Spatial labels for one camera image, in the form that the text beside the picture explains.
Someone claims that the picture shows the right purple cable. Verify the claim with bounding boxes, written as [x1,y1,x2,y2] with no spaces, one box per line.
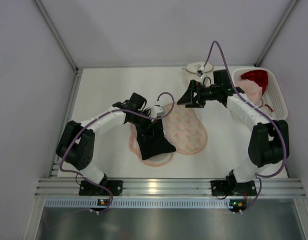
[203,40,287,213]

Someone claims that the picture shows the aluminium mounting rail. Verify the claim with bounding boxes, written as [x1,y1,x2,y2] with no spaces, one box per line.
[35,177,306,199]

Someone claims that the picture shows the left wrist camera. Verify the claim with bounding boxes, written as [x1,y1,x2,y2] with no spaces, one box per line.
[150,105,165,118]

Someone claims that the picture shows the pink floral laundry bag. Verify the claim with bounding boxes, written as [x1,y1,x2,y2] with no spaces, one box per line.
[129,105,208,167]

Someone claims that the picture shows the pink garment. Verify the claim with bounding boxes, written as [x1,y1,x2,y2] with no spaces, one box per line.
[235,79,262,104]

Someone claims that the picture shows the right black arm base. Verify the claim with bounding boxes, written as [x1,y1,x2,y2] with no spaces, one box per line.
[211,180,257,197]

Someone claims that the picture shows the red garment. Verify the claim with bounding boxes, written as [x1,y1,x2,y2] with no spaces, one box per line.
[240,70,268,95]

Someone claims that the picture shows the white slotted cable duct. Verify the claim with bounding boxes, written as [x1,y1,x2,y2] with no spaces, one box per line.
[45,198,246,209]

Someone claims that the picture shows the black garment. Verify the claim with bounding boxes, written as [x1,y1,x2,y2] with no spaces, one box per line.
[136,119,176,161]

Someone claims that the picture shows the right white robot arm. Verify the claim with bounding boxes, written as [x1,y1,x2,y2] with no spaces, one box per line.
[177,70,289,184]

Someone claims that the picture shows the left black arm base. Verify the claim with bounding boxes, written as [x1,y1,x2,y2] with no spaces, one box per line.
[79,180,123,197]

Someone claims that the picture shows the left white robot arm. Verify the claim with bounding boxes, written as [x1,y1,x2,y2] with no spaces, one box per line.
[56,93,165,185]

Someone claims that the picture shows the white plastic laundry basket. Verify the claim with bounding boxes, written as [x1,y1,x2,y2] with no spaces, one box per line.
[231,67,288,120]

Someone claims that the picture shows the white round mesh laundry bag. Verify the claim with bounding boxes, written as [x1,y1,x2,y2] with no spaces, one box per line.
[182,61,214,87]

